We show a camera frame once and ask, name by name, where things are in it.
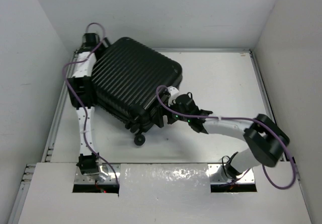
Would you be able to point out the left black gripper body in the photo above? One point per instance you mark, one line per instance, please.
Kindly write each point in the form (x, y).
(102, 45)

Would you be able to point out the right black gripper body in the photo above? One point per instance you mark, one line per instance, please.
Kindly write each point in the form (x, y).
(171, 119)

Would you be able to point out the black suitcase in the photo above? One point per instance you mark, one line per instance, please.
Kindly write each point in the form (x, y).
(125, 79)

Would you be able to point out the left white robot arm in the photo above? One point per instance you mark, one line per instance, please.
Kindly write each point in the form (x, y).
(84, 99)

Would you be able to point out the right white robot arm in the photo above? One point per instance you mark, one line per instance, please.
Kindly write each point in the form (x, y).
(266, 141)

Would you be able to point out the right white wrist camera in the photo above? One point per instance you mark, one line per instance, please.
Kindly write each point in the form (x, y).
(173, 93)

